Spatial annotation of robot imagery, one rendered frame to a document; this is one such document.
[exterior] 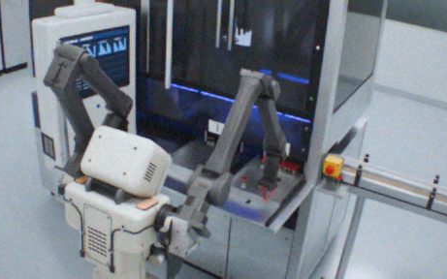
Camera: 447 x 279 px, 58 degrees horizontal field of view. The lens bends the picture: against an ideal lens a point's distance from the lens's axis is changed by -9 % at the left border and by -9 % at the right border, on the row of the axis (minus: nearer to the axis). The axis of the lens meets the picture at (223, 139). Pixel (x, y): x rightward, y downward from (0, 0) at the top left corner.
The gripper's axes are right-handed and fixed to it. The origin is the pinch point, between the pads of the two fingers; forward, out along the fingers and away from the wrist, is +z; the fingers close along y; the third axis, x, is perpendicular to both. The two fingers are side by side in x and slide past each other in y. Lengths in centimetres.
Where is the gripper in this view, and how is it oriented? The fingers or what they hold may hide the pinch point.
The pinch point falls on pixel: (266, 200)
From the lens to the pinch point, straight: 182.9
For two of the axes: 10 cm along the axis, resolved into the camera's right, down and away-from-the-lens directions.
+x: -8.5, -2.6, 4.5
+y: 5.1, -2.2, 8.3
